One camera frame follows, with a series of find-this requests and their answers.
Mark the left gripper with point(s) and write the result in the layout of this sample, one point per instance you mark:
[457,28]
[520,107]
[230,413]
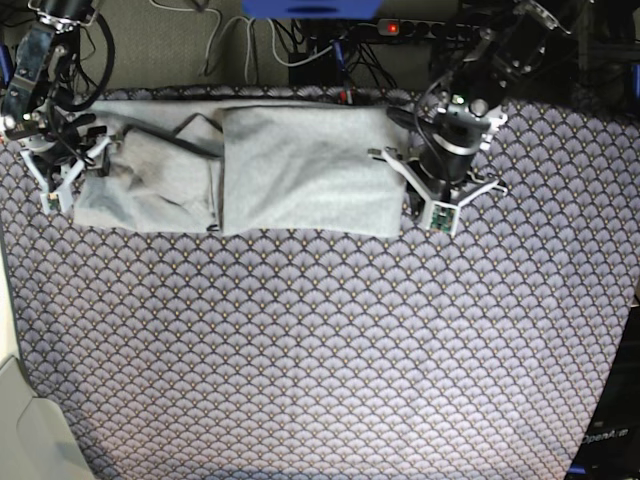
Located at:
[453,134]

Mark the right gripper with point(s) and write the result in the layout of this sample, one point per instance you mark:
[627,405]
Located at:
[69,133]

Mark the light grey T-shirt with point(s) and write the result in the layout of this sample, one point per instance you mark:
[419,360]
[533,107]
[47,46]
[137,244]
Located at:
[232,166]

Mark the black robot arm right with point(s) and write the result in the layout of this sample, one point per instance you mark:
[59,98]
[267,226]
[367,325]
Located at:
[39,102]

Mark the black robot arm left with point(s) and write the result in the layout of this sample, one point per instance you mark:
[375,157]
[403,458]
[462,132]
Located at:
[501,58]

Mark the red and black table clamp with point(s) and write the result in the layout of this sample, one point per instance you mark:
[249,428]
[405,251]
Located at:
[345,96]

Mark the fan-patterned purple tablecloth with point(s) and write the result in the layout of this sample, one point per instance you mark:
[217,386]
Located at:
[311,354]

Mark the black box under table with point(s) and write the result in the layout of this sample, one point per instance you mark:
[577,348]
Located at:
[320,72]

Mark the black power strip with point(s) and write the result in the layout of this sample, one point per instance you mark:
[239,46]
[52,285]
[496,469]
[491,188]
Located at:
[399,31]

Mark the black OpenArm base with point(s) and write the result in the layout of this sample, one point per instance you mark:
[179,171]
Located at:
[610,447]

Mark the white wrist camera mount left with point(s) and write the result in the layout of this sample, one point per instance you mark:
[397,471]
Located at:
[443,205]

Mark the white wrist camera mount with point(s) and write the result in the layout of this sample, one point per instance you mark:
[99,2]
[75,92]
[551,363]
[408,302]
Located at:
[443,205]
[67,170]

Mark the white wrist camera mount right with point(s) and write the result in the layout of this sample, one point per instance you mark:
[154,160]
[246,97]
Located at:
[67,170]

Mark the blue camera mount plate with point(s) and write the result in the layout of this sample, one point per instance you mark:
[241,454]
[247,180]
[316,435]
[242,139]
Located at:
[311,9]

